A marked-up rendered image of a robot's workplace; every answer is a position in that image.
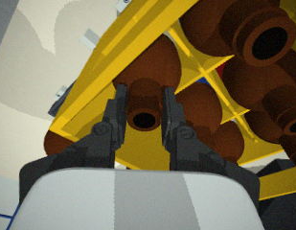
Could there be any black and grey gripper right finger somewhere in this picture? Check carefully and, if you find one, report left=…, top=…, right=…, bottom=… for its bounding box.
left=161, top=87, right=261, bottom=212

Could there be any yellow crate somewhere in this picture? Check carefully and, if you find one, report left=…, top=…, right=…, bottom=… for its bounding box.
left=49, top=0, right=296, bottom=200

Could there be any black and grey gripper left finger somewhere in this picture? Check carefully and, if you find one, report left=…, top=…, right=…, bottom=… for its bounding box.
left=19, top=84, right=127, bottom=207

